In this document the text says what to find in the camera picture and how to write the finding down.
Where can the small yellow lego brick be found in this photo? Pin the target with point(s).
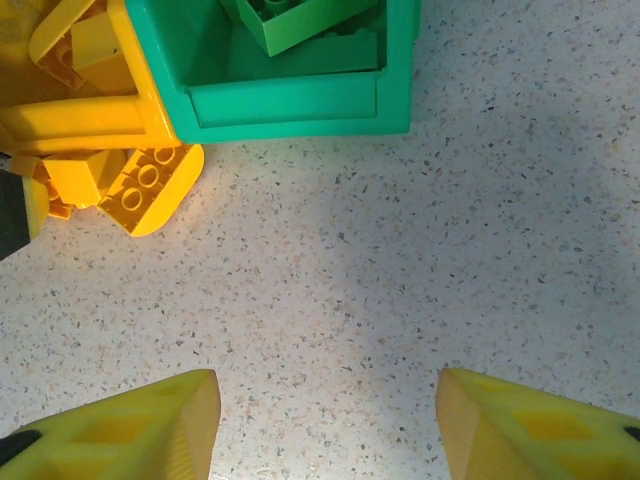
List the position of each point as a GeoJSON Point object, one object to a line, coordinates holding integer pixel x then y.
{"type": "Point", "coordinates": [75, 177]}

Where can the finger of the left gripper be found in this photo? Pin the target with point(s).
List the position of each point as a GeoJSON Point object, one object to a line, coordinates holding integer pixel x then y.
{"type": "Point", "coordinates": [15, 215]}

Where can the long green lego brick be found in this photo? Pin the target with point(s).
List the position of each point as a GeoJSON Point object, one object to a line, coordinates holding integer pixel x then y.
{"type": "Point", "coordinates": [300, 20]}

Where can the green plastic bin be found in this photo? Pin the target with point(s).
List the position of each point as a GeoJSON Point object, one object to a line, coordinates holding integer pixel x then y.
{"type": "Point", "coordinates": [300, 110]}

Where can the curved yellow lego piece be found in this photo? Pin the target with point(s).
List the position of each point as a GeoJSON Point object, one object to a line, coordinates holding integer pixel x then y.
{"type": "Point", "coordinates": [170, 200]}

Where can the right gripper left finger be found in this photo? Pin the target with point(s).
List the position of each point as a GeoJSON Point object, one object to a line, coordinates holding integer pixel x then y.
{"type": "Point", "coordinates": [125, 435]}

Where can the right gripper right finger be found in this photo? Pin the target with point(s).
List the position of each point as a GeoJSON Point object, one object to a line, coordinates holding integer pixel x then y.
{"type": "Point", "coordinates": [540, 435]}

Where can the yellow plastic bin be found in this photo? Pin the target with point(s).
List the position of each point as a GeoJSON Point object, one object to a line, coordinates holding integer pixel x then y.
{"type": "Point", "coordinates": [75, 120]}

